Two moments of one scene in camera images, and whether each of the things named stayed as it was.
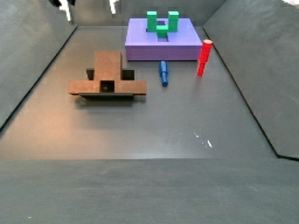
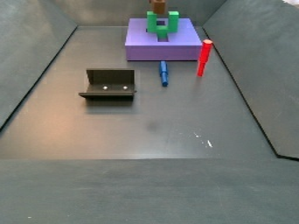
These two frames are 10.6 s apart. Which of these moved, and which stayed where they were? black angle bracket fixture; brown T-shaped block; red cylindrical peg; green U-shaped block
Moved: brown T-shaped block
Stayed: red cylindrical peg; black angle bracket fixture; green U-shaped block
